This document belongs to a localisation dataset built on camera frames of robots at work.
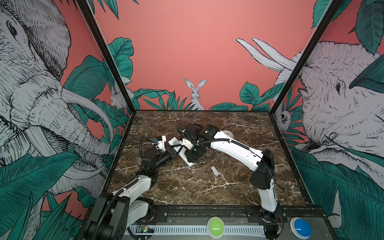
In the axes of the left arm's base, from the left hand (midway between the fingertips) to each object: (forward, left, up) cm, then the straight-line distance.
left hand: (183, 145), depth 78 cm
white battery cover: (-7, -18, -20) cm, 28 cm away
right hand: (-7, -2, -2) cm, 7 cm away
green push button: (-35, -15, -18) cm, 42 cm away
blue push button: (-37, -55, -17) cm, 68 cm away
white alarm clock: (+17, -30, -15) cm, 38 cm away
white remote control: (+2, +5, 0) cm, 5 cm away
